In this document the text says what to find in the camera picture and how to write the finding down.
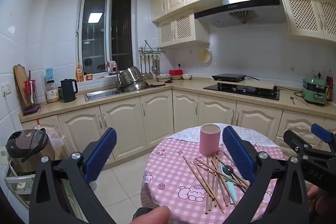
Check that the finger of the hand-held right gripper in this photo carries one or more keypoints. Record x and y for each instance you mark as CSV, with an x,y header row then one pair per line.
x,y
292,138
321,132

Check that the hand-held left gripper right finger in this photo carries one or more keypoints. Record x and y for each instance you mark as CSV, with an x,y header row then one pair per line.
x,y
237,153

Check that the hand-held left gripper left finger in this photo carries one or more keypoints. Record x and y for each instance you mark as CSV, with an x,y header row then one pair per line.
x,y
101,153

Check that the pink cup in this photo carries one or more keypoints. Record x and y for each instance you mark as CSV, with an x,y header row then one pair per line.
x,y
210,142

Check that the bunch of wooden chopsticks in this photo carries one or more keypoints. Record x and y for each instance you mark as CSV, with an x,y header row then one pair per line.
x,y
199,178

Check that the person's right forearm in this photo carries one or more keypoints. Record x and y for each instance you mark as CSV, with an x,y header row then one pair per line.
x,y
328,208

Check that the row of hanging steel utensils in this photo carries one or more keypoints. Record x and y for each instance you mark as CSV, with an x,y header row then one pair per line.
x,y
149,66

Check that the person's right hand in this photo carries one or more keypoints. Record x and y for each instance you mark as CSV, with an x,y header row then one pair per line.
x,y
313,199

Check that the person's left hand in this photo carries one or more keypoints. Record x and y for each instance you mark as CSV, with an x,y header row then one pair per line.
x,y
153,214

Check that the cream base cabinets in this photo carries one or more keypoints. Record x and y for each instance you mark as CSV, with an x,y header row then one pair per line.
x,y
123,124

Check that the green multi cooker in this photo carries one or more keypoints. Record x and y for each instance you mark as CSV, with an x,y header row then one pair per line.
x,y
313,90

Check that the dark sauce bottle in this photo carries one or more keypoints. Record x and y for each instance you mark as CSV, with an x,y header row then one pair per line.
x,y
329,87

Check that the white plastic bag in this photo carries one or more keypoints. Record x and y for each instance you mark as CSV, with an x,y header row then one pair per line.
x,y
56,140

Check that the white printed towel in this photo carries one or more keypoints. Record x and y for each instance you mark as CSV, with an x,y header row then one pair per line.
x,y
186,136

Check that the steel sink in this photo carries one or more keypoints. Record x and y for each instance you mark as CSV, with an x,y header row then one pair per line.
x,y
102,95

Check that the black glass gas hob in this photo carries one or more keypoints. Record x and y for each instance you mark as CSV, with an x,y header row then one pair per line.
x,y
218,88

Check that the black electric kettle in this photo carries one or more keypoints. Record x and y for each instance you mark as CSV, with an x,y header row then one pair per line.
x,y
68,91

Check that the pink checked tablecloth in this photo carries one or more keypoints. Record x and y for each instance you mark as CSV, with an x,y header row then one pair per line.
x,y
170,174

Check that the brown rice cooker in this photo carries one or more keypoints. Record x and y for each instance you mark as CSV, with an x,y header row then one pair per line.
x,y
26,145

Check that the steel faucet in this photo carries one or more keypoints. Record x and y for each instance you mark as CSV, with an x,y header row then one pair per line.
x,y
117,79

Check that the black induction cooker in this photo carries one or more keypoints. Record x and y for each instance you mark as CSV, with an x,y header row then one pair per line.
x,y
228,77

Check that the glass jar with beige contents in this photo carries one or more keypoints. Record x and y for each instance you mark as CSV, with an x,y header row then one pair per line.
x,y
52,94

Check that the orange liquid bottle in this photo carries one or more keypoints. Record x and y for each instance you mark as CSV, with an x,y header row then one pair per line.
x,y
79,73

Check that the red purple utensil holder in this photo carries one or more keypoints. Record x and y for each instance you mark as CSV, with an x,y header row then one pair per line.
x,y
31,98

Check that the pink cloth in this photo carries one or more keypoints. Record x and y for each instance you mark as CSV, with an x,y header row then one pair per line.
x,y
113,64

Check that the metal storage rack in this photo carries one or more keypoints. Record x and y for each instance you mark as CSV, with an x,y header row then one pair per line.
x,y
15,182

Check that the white bowl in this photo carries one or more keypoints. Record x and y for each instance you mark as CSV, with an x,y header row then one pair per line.
x,y
187,76

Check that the blue carton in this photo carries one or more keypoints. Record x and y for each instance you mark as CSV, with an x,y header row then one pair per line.
x,y
50,74

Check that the beige bowl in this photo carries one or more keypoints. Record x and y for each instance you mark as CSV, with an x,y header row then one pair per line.
x,y
176,77

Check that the red box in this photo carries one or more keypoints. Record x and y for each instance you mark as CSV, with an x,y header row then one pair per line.
x,y
176,72

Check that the wooden cutting board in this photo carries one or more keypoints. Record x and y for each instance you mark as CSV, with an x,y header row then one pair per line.
x,y
20,79

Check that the kitchen window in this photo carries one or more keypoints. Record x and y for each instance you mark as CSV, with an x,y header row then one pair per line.
x,y
97,37

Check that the large lattice door cabinet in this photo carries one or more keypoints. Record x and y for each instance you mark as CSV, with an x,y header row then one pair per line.
x,y
307,14

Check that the black range hood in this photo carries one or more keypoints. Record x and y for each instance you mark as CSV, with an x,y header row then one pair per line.
x,y
236,16

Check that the small lattice door cabinet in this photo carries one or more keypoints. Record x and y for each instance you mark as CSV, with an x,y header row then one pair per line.
x,y
181,28

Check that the white wall socket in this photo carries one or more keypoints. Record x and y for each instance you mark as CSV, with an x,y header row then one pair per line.
x,y
6,88

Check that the wall mounted utensil rack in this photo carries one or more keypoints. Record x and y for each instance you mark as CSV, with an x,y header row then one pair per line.
x,y
152,50

